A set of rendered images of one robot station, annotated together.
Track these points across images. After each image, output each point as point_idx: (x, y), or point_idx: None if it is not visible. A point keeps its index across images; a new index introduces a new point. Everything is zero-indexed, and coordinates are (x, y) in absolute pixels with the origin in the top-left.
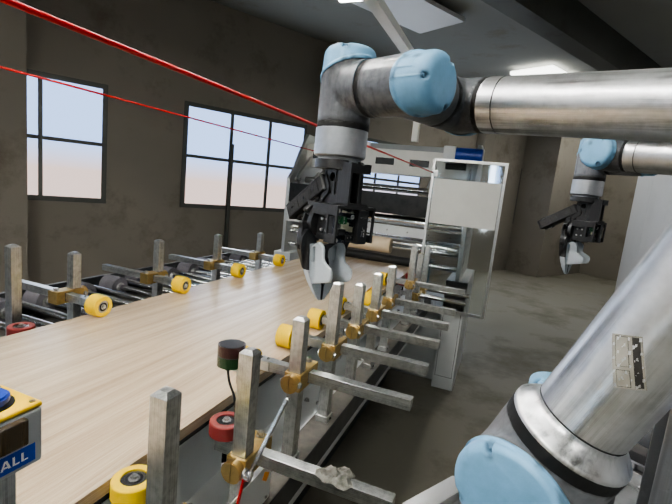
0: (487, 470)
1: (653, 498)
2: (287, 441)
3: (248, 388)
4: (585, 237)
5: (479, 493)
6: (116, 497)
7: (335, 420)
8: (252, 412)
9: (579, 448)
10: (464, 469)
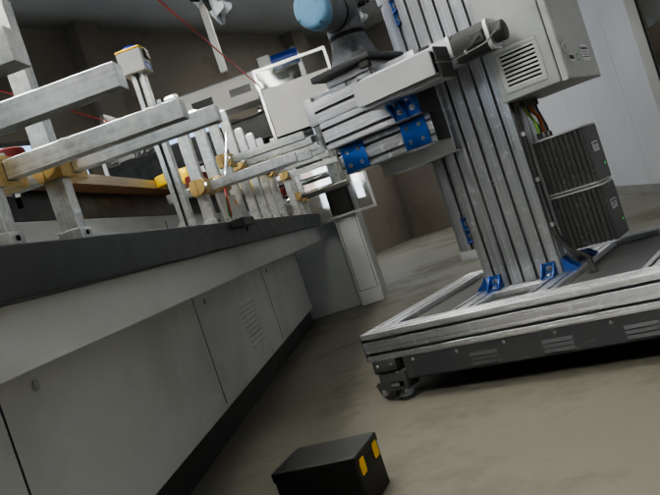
0: (301, 1)
1: (396, 45)
2: (239, 205)
3: (201, 131)
4: (356, 0)
5: (302, 12)
6: (164, 178)
7: (267, 218)
8: (210, 147)
9: None
10: (296, 9)
